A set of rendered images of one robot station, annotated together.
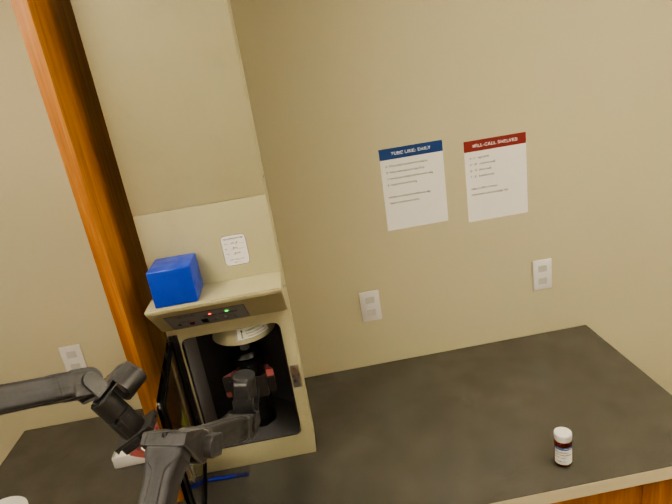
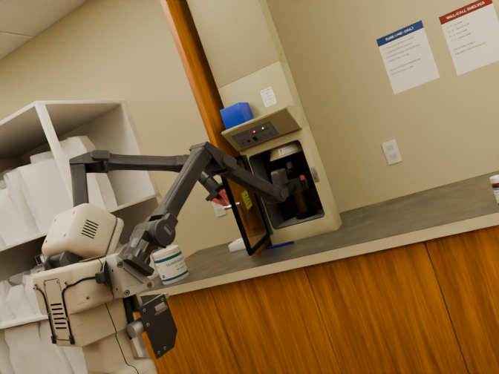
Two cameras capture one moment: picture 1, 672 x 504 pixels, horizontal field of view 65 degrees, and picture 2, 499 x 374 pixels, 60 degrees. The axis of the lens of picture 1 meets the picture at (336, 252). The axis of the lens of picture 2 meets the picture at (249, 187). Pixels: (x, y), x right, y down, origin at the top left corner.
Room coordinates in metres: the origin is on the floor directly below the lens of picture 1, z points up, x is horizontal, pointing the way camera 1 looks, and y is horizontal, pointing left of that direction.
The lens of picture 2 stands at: (-0.49, -0.49, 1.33)
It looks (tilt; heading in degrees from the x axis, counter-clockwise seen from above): 3 degrees down; 29
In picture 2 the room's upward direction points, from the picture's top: 19 degrees counter-clockwise
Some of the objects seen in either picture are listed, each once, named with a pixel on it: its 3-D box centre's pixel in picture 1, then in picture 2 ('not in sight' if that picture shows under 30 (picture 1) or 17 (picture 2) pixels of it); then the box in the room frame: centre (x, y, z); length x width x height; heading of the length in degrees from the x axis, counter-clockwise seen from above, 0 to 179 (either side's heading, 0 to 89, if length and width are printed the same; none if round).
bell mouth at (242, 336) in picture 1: (241, 321); (285, 150); (1.36, 0.29, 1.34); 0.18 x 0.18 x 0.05
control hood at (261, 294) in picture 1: (219, 309); (261, 130); (1.20, 0.30, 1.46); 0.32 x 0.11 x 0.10; 93
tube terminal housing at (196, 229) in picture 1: (236, 324); (284, 154); (1.38, 0.31, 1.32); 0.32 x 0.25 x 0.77; 93
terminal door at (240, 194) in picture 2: (185, 438); (245, 202); (1.08, 0.43, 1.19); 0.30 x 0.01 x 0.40; 10
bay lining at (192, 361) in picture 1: (246, 364); (294, 180); (1.38, 0.31, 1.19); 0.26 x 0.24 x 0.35; 93
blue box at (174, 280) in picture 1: (175, 279); (237, 116); (1.19, 0.39, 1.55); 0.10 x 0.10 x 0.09; 3
